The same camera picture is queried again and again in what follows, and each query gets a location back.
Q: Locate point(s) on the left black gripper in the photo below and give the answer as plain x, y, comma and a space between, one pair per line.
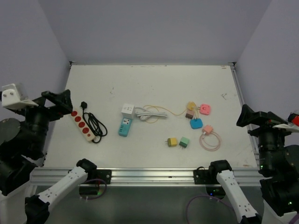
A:
63, 101

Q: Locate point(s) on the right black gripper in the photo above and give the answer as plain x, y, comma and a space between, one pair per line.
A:
248, 115

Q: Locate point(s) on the peach small charger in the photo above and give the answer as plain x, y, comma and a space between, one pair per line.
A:
207, 130

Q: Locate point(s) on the pink charger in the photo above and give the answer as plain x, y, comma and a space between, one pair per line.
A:
205, 109

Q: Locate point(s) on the blue charger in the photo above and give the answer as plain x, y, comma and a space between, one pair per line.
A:
196, 123

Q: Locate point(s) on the white multi-socket adapter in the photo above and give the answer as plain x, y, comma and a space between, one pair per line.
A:
128, 111

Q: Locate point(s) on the teal USB hub strip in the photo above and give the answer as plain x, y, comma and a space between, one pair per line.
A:
124, 127

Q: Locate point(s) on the yellow small charger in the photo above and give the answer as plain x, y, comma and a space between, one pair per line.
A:
191, 106

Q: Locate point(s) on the pink brown charger plug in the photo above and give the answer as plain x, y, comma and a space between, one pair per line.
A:
190, 114

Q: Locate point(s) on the green USB charger plug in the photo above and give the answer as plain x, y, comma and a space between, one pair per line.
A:
184, 142

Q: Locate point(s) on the yellow USB charger plug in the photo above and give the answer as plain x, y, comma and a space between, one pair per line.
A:
171, 142

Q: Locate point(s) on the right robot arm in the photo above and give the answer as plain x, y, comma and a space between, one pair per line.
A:
280, 185

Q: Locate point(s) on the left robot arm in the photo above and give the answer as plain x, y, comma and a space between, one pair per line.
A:
21, 143

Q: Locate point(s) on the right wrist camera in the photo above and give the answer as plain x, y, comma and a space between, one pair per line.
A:
292, 124

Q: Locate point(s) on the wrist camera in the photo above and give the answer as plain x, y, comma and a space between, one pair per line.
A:
292, 124
14, 97

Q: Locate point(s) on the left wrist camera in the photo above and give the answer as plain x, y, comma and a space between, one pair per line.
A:
14, 97

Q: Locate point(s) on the aluminium front rail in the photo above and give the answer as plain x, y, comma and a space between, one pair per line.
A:
144, 177

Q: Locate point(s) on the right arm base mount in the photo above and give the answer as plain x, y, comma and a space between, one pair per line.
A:
201, 176

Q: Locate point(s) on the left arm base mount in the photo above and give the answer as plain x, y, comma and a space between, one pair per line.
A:
102, 177

